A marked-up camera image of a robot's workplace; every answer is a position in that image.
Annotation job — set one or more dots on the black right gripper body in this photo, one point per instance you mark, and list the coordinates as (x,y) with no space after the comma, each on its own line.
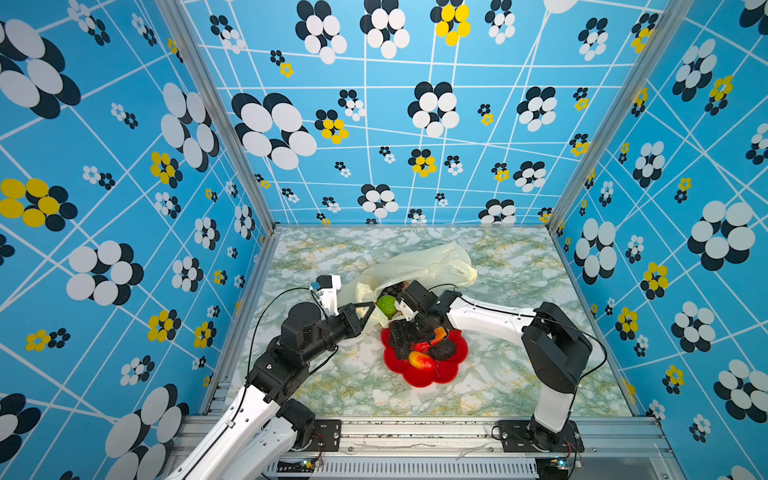
(411,332)

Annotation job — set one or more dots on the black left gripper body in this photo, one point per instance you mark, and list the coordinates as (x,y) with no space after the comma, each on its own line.
(335,330)

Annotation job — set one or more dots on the orange small fruit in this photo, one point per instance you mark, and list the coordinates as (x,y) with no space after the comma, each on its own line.
(439,335)

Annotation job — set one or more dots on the green lime fruit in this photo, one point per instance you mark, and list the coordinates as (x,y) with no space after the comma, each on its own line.
(387,305)

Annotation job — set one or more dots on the red yellow mango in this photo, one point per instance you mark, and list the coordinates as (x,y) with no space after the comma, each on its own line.
(422,361)

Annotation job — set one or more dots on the yellowish printed plastic bag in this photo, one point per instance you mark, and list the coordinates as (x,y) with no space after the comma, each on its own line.
(445,264)

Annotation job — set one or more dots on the purple grape bunch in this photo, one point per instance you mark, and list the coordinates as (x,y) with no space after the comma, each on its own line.
(394,290)

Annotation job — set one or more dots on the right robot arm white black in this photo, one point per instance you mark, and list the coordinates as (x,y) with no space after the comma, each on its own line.
(558,351)

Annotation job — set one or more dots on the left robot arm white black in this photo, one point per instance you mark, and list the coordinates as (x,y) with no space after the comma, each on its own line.
(264,421)

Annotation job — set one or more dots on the red flower-shaped plate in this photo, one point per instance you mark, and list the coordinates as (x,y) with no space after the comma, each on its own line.
(444,373)

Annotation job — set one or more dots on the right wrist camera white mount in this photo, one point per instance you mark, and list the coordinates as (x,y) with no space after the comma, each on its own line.
(415,299)

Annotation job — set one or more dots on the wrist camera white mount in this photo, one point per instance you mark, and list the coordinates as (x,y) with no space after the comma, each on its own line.
(415,299)
(324,290)

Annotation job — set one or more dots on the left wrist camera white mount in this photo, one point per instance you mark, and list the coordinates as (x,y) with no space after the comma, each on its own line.
(324,290)

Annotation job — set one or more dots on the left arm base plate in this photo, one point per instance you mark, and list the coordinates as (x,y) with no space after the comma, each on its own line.
(325,437)

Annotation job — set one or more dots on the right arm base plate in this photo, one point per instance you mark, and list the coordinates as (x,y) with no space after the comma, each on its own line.
(520,436)

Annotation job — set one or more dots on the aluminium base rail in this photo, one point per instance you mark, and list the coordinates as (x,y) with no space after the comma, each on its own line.
(462,448)

